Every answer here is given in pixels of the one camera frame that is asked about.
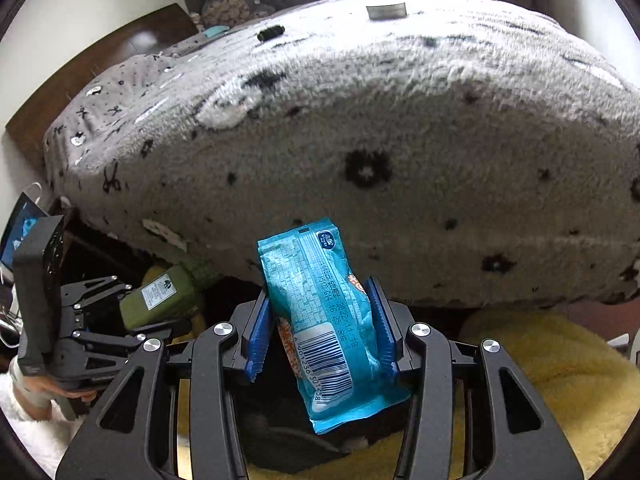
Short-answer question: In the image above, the grey fleece printed blanket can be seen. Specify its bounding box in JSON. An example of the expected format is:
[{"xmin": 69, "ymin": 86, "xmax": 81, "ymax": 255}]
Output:
[{"xmin": 80, "ymin": 0, "xmax": 640, "ymax": 311}]

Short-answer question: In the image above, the person's left hand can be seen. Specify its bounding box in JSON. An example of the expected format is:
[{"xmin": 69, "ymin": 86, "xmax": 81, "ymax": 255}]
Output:
[{"xmin": 20, "ymin": 377, "xmax": 98, "ymax": 420}]

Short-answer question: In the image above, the person's left forearm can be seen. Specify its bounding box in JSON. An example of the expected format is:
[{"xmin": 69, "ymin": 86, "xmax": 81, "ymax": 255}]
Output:
[{"xmin": 0, "ymin": 360, "xmax": 83, "ymax": 476}]

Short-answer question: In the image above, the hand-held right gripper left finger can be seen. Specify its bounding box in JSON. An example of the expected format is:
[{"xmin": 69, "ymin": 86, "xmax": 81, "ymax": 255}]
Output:
[{"xmin": 55, "ymin": 287, "xmax": 271, "ymax": 480}]

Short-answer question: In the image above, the dark wooden headboard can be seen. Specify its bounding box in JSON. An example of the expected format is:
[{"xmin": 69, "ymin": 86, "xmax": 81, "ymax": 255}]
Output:
[{"xmin": 5, "ymin": 3, "xmax": 201, "ymax": 176}]

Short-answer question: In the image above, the grey printed bed sheet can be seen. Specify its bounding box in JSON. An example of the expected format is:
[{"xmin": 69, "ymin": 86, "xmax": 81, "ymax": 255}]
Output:
[{"xmin": 42, "ymin": 35, "xmax": 241, "ymax": 231}]

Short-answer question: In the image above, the green rectangular box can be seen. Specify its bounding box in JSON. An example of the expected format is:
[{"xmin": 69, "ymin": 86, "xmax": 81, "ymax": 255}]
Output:
[{"xmin": 119, "ymin": 264, "xmax": 206, "ymax": 332}]

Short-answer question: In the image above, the dark bin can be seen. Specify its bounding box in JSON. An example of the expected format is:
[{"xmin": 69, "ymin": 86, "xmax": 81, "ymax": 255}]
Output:
[{"xmin": 232, "ymin": 380, "xmax": 413, "ymax": 473}]

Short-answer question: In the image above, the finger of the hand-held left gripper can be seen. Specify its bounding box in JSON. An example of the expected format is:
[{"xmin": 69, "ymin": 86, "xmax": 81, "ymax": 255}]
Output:
[
  {"xmin": 70, "ymin": 321, "xmax": 193, "ymax": 363},
  {"xmin": 60, "ymin": 275, "xmax": 134, "ymax": 332}
]

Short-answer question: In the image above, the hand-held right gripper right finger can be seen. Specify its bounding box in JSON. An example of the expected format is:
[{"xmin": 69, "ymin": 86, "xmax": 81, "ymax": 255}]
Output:
[{"xmin": 364, "ymin": 276, "xmax": 583, "ymax": 480}]

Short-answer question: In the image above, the screen with blue picture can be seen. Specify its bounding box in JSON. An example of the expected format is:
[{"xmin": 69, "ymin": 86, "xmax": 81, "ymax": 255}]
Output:
[{"xmin": 0, "ymin": 192, "xmax": 51, "ymax": 273}]

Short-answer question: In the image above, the round metal tin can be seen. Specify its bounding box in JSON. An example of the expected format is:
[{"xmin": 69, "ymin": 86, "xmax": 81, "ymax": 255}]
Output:
[{"xmin": 365, "ymin": 3, "xmax": 407, "ymax": 21}]

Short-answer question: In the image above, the blue snack packet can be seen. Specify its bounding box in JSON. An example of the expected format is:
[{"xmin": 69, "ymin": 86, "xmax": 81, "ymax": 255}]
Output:
[{"xmin": 257, "ymin": 217, "xmax": 412, "ymax": 435}]

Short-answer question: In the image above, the yellow fleece blanket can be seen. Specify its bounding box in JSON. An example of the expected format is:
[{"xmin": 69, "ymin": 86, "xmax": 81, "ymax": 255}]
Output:
[{"xmin": 175, "ymin": 307, "xmax": 640, "ymax": 480}]

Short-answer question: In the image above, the brown patterned pillow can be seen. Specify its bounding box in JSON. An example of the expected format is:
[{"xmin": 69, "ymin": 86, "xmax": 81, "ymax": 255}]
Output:
[{"xmin": 200, "ymin": 0, "xmax": 277, "ymax": 28}]

